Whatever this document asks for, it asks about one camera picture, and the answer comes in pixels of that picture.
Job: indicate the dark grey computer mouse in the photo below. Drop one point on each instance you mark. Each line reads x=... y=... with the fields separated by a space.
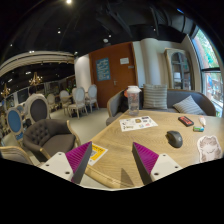
x=174 y=139

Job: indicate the grey oval back chair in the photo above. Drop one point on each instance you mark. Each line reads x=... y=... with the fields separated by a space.
x=38 y=108

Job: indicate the large window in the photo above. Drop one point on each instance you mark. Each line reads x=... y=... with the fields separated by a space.
x=212 y=83

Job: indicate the yellow floor sticker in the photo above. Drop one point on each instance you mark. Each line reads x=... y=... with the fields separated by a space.
x=97 y=153

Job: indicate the small green eraser box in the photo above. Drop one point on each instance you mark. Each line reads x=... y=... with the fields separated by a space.
x=198 y=129

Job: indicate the grey striped cushion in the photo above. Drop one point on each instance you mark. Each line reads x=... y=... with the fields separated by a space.
x=188 y=106

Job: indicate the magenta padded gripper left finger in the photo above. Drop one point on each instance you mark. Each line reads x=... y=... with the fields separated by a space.
x=71 y=165

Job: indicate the white printed paper sheet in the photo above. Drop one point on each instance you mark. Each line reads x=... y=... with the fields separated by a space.
x=136 y=123

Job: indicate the beige chair armrest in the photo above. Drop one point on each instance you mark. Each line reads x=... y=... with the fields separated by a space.
x=16 y=154

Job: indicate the white small tube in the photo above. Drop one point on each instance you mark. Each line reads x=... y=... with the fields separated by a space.
x=202 y=120

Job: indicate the white display cabinet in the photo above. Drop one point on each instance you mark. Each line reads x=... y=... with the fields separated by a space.
x=179 y=69

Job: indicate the brown wooden door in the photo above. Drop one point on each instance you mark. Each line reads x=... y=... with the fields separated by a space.
x=122 y=70

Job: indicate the clear plastic shaker bottle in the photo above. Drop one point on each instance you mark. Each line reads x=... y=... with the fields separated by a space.
x=133 y=100

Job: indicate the blue oval back chair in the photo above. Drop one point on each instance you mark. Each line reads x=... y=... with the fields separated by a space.
x=15 y=123

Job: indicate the grey sofa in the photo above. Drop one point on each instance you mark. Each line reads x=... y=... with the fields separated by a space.
x=118 y=104

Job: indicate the gold chandelier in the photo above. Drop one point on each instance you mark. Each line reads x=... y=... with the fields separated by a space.
x=36 y=80

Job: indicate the blue poster on door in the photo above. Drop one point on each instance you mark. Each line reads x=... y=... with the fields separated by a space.
x=103 y=69

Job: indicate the white dining chair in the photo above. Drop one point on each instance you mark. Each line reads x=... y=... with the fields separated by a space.
x=78 y=95
x=92 y=96

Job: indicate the white dining chair right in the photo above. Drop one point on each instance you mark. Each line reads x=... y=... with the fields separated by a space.
x=92 y=96

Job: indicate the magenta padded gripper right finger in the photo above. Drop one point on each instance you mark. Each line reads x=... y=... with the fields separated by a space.
x=152 y=166

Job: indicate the grey tufted armchair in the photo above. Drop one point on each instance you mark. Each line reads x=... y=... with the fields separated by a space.
x=48 y=136

